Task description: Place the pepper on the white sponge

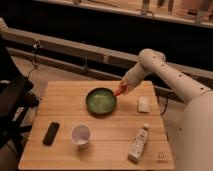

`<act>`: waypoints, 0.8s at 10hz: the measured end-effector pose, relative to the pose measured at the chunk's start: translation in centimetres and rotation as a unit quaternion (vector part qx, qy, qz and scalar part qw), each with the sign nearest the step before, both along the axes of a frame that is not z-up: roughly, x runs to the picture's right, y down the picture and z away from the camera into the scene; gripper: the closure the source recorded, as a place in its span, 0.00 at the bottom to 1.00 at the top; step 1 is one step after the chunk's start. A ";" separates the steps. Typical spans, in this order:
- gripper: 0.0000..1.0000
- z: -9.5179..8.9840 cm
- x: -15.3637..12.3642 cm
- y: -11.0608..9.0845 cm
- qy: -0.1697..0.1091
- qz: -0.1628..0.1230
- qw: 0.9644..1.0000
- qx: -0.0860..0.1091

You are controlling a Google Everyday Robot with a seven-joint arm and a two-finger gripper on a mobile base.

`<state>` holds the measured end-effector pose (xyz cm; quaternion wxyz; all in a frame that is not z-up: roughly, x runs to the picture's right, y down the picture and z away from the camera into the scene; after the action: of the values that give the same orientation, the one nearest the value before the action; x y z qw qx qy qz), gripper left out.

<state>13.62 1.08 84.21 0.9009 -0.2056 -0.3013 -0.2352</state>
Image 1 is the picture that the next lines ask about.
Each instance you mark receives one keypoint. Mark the white plastic bottle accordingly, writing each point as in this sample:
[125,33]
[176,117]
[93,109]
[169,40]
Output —
[137,146]

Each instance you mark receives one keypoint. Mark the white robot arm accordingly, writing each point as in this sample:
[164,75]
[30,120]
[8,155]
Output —
[195,140]

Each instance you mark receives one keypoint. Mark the white paper cup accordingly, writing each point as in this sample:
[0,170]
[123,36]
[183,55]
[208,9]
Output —
[80,136]

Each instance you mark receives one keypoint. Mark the black chair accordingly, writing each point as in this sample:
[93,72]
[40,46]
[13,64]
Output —
[15,99]

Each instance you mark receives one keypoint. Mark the black remote control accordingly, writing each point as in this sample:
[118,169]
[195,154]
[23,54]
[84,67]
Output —
[51,133]

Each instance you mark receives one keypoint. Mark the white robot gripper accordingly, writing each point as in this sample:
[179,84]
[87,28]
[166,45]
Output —
[125,85]

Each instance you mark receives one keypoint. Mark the wooden folding table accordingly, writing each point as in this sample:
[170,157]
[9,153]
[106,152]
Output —
[110,135]

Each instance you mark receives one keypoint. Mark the white sponge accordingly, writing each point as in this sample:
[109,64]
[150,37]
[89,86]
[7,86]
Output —
[143,104]

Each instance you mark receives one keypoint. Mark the green bowl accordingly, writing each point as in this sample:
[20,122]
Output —
[101,101]

